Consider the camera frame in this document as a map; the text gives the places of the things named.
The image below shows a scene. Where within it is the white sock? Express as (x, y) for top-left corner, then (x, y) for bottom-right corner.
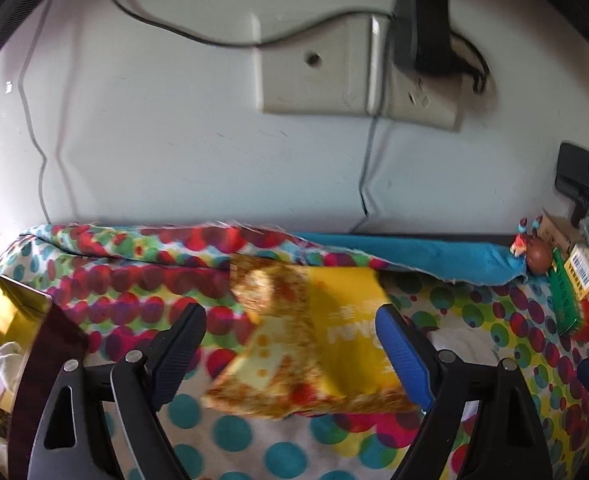
(427, 328), (499, 366)

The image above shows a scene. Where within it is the yellow cracker snack bag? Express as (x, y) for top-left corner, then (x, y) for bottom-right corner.
(202, 256), (416, 419)

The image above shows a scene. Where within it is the clear plastic bag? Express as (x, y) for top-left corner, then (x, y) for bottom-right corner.
(0, 341), (24, 391)

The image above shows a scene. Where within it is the green red box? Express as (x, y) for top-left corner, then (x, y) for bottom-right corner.
(547, 248), (589, 344)

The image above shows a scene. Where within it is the small yellow white carton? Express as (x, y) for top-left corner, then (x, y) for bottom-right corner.
(564, 244), (589, 301)

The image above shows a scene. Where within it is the gold tin box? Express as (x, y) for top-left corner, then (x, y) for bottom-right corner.
(0, 275), (89, 479)

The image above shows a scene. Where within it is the small brown cardboard box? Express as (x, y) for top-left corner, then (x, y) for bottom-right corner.
(537, 210), (585, 259)

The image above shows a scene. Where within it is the black power adapter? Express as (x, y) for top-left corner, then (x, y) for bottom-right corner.
(390, 0), (491, 94)

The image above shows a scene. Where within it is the black clamp mount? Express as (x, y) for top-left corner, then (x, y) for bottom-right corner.
(555, 141), (589, 228)

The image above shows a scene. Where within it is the thin grey hanging cable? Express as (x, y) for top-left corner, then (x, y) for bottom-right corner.
(18, 0), (56, 226)

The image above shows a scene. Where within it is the black power cable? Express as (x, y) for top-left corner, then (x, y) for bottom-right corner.
(102, 0), (395, 50)

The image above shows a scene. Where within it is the white wall socket plate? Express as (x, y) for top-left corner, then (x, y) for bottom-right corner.
(254, 16), (462, 131)

